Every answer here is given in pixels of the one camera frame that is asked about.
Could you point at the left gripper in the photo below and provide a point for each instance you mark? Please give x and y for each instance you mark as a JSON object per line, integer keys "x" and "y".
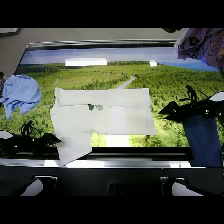
{"x": 50, "y": 139}

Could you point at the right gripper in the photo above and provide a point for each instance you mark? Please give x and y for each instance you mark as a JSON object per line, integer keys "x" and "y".
{"x": 172, "y": 111}

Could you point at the white T-shirt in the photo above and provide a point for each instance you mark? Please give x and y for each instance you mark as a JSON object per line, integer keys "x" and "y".
{"x": 110, "y": 116}

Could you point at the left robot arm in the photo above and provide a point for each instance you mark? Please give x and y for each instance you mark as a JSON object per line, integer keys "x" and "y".
{"x": 20, "y": 144}

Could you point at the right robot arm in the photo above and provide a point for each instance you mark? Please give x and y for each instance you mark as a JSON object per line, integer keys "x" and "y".
{"x": 203, "y": 109}

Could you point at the dark blue garment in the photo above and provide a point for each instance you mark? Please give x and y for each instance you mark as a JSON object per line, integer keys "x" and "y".
{"x": 203, "y": 141}

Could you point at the light blue garment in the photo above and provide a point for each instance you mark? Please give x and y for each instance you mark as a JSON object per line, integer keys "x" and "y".
{"x": 21, "y": 93}

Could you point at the purple garment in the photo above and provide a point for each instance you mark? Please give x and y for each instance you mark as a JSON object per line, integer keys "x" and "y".
{"x": 206, "y": 45}

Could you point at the silver frame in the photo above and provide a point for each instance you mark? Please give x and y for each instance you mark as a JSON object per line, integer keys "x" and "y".
{"x": 133, "y": 164}

